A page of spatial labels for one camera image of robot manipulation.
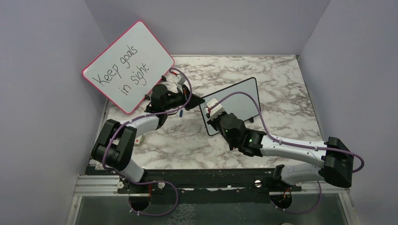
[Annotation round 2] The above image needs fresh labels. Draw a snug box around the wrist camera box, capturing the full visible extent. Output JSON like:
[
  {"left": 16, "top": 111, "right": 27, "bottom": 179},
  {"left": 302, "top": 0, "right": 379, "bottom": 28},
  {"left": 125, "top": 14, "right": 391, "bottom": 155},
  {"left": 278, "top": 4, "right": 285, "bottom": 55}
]
[
  {"left": 173, "top": 74, "right": 186, "bottom": 92},
  {"left": 205, "top": 98, "right": 225, "bottom": 120}
]

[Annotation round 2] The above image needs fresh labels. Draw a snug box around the pink framed whiteboard with writing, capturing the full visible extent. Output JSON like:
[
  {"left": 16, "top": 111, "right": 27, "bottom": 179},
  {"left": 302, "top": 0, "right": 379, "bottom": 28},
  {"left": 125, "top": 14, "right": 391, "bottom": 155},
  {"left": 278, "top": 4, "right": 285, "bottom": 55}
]
[{"left": 82, "top": 21, "right": 175, "bottom": 114}]

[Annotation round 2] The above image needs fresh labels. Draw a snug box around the small white red box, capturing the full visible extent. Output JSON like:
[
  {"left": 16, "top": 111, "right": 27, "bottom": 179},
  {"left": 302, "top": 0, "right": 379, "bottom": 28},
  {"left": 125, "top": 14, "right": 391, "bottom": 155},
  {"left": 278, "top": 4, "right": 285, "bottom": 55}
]
[{"left": 134, "top": 135, "right": 144, "bottom": 146}]

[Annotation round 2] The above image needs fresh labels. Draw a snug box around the black aluminium mounting rail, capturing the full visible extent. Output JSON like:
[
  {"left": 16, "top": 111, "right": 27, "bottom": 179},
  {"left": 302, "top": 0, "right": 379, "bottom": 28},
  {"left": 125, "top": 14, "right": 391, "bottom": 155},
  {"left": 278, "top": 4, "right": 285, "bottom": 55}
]
[{"left": 73, "top": 167, "right": 351, "bottom": 204}]

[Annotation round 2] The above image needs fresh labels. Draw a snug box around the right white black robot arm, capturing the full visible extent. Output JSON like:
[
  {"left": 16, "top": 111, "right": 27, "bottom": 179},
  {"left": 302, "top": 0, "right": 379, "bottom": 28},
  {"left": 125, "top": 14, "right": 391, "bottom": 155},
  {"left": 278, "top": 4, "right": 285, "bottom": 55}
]
[{"left": 206, "top": 112, "right": 354, "bottom": 191}]

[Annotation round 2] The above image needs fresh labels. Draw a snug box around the black framed whiteboard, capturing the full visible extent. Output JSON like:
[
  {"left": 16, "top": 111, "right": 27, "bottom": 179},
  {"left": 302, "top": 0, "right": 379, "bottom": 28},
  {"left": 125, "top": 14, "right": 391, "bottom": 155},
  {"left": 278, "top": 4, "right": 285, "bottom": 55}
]
[{"left": 199, "top": 77, "right": 260, "bottom": 136}]

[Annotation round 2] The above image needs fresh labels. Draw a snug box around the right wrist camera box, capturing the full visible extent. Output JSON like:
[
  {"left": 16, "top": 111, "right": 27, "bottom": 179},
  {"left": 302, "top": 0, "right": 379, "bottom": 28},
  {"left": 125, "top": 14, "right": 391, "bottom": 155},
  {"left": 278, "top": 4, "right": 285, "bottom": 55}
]
[{"left": 205, "top": 98, "right": 225, "bottom": 120}]

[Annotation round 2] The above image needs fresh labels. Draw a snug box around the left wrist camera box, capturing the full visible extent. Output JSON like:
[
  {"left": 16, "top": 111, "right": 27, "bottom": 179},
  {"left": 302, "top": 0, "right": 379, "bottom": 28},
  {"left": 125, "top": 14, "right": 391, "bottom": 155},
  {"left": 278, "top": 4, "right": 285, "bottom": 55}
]
[{"left": 173, "top": 74, "right": 186, "bottom": 92}]

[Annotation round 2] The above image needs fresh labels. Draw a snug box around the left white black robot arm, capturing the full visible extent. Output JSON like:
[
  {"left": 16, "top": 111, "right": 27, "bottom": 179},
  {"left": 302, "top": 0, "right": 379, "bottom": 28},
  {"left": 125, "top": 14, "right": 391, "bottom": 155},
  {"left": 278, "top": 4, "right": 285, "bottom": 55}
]
[{"left": 91, "top": 84, "right": 205, "bottom": 193}]

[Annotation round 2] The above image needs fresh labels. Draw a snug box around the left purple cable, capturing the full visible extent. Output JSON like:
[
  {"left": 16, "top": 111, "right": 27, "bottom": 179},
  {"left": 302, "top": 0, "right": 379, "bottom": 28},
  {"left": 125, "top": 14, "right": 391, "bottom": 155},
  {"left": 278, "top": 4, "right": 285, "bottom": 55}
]
[{"left": 102, "top": 67, "right": 193, "bottom": 218}]

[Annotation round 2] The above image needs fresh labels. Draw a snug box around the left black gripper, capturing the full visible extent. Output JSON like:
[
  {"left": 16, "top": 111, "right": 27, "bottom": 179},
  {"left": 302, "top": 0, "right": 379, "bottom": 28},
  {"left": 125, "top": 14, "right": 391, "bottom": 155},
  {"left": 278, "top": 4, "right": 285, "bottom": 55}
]
[{"left": 163, "top": 84, "right": 205, "bottom": 111}]

